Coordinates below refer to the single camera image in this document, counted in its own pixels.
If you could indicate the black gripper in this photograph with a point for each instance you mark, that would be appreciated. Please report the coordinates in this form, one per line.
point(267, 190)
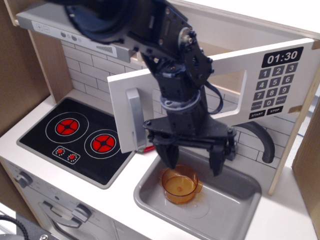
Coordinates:
point(191, 128)

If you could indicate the white toy microwave door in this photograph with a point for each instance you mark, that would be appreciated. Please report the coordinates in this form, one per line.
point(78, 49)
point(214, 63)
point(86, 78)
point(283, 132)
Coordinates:
point(246, 85)

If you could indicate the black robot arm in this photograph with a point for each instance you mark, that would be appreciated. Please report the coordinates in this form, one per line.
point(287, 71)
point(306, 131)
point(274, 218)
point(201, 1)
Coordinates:
point(169, 47)

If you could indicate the orange transparent plastic pot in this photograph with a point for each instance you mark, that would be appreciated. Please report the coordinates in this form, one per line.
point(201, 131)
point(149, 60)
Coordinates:
point(181, 184)

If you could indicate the red toy chili pepper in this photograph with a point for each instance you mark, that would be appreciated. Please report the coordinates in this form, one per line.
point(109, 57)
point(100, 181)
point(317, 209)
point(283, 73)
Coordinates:
point(146, 149)

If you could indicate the grey toy sink basin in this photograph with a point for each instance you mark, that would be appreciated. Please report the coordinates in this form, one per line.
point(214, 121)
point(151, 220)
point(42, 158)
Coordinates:
point(222, 210)

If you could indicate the dark grey toy faucet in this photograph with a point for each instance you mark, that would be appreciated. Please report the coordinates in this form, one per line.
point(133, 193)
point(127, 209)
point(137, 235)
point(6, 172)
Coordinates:
point(262, 140)

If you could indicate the brown cardboard box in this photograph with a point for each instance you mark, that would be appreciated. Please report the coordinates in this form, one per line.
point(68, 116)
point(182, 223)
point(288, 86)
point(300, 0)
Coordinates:
point(306, 169)

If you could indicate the black toy stove top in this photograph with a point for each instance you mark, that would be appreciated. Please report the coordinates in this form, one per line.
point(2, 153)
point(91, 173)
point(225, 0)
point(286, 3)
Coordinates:
point(79, 139)

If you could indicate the grey oven knob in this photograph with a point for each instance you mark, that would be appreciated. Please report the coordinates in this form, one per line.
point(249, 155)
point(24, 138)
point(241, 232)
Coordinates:
point(23, 179)

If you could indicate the grey toy range hood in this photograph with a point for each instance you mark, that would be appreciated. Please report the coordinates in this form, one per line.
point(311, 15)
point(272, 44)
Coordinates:
point(51, 20)

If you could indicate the wooden toy kitchen frame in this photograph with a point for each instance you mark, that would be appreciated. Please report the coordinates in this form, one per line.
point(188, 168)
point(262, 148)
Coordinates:
point(281, 213)

